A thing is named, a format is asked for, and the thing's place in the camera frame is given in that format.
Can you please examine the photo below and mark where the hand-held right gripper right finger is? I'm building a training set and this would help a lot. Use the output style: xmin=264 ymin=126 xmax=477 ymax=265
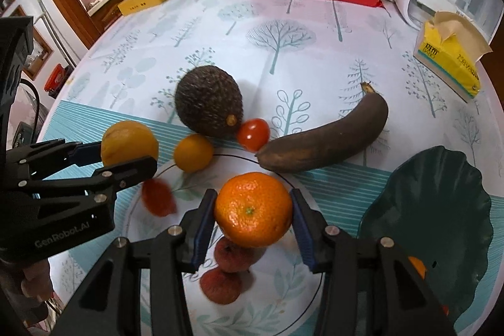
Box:
xmin=289 ymin=188 xmax=457 ymax=336

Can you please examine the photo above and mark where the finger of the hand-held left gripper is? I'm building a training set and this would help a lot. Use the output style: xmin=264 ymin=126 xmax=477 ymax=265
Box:
xmin=11 ymin=156 xmax=159 ymax=203
xmin=6 ymin=139 xmax=106 ymax=174

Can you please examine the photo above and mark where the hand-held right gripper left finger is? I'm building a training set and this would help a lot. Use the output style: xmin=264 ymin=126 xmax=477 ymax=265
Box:
xmin=51 ymin=188 xmax=219 ymax=336

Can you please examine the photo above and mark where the large yellow round fruit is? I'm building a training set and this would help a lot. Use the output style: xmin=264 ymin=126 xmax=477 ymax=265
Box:
xmin=101 ymin=121 xmax=160 ymax=167

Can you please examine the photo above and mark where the red cherry tomato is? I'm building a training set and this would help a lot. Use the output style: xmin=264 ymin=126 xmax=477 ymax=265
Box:
xmin=237 ymin=118 xmax=271 ymax=152
xmin=141 ymin=179 xmax=178 ymax=218

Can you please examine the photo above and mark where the red lychee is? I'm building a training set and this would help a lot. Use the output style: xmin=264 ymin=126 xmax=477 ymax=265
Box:
xmin=214 ymin=236 xmax=267 ymax=274
xmin=199 ymin=267 xmax=243 ymax=305

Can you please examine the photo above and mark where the large orange tangerine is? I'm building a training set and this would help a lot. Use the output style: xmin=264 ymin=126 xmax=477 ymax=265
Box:
xmin=214 ymin=172 xmax=294 ymax=248

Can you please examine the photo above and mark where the small yellow-orange citrus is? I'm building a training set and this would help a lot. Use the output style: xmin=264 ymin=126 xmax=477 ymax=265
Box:
xmin=174 ymin=134 xmax=215 ymax=174

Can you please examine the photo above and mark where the overripe brown banana with stem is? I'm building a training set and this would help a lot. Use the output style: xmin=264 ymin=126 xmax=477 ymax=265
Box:
xmin=255 ymin=82 xmax=389 ymax=173

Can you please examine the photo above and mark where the dark brown avocado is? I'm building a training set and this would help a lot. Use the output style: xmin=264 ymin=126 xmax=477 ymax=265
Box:
xmin=174 ymin=65 xmax=243 ymax=140

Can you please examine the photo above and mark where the tangerine with green stem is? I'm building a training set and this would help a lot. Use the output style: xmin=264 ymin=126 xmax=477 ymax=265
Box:
xmin=407 ymin=256 xmax=428 ymax=279

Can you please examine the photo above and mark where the dark green wavy plate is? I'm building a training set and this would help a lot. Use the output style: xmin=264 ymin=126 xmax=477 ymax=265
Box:
xmin=356 ymin=146 xmax=495 ymax=329

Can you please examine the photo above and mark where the person's left hand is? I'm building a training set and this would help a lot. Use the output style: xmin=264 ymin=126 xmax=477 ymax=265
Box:
xmin=21 ymin=259 xmax=56 ymax=305

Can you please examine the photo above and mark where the red crate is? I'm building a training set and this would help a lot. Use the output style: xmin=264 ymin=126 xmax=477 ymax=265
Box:
xmin=44 ymin=64 xmax=73 ymax=93

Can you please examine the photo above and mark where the tree print tablecloth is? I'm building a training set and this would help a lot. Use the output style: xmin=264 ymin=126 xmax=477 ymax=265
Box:
xmin=37 ymin=0 xmax=504 ymax=336

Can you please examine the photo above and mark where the yellow tissue box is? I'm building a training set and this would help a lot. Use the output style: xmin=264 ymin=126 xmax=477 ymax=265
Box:
xmin=413 ymin=11 xmax=494 ymax=103

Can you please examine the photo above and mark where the black cable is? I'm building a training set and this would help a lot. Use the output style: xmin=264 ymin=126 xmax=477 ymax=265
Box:
xmin=18 ymin=78 xmax=42 ymax=140

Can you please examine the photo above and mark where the wooden frame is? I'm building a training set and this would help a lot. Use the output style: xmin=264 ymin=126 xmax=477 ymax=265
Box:
xmin=16 ymin=5 xmax=54 ymax=81

